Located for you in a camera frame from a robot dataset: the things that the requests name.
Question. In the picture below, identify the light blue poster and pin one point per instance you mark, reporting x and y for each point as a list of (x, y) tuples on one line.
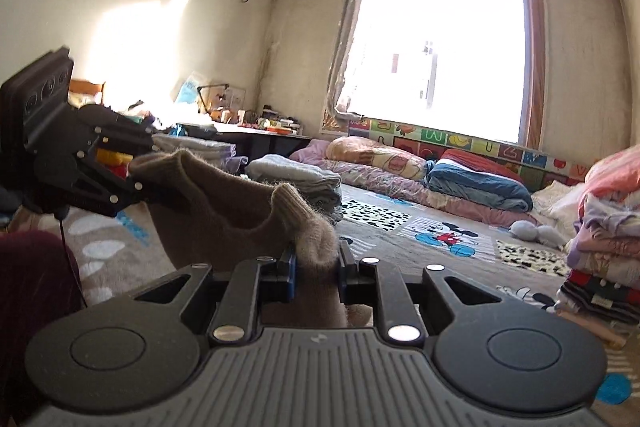
[(189, 89)]

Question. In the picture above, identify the black desk lamp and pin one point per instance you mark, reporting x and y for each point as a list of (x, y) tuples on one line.
[(212, 94)]

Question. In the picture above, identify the sheer patterned curtain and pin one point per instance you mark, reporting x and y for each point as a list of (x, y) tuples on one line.
[(350, 32)]

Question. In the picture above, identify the dark grey folded garment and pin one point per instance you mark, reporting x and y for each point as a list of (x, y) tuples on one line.
[(320, 202)]

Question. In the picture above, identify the cluttered dark desk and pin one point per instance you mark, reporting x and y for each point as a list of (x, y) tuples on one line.
[(250, 132)]

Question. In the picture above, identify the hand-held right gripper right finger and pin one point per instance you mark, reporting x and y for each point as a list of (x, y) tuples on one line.
[(344, 279)]

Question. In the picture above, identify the coral pink rolled quilt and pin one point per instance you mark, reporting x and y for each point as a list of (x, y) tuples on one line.
[(615, 172)]

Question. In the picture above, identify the brown knit sweater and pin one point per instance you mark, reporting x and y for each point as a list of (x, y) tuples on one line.
[(215, 207)]

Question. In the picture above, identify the cartoon mouse printed bed sheet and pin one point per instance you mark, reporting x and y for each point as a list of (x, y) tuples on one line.
[(400, 227)]

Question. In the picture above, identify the blue folded blanket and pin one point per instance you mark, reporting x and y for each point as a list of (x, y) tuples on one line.
[(480, 187)]

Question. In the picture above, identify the orange floral pillow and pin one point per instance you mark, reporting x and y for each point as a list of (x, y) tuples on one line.
[(375, 157)]

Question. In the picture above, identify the white quilt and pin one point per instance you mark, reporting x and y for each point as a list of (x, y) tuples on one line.
[(560, 202)]

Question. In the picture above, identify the pink purple quilt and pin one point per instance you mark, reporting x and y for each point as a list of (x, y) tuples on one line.
[(380, 187)]

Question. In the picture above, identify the window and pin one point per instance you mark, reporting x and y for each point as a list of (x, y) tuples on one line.
[(445, 52)]

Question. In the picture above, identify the yellow red toy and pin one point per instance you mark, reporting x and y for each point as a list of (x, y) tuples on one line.
[(112, 159)]

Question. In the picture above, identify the light grey folded garment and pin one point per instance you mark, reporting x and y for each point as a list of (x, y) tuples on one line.
[(295, 169)]

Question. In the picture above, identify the person's maroon clothed leg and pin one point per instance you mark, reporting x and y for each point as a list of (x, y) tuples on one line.
[(30, 307)]

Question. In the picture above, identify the colourful alphabet foam mat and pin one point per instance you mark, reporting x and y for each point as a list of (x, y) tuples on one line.
[(460, 142)]

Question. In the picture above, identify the stack of folded clothes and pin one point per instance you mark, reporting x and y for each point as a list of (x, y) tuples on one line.
[(605, 267)]

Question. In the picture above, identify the brown curtain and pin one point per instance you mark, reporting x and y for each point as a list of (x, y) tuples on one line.
[(534, 57)]

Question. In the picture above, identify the red folded blanket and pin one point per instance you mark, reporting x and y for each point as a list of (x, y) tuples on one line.
[(480, 159)]

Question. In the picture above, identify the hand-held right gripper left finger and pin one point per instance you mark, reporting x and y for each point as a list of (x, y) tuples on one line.
[(292, 279)]

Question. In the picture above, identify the grey plush toy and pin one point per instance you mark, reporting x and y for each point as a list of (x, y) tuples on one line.
[(535, 234)]

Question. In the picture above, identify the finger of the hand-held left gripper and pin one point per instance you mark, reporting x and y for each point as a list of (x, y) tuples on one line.
[(125, 132), (125, 194)]

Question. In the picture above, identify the pale floral folded quilt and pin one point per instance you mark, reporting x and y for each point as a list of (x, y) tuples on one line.
[(192, 147)]

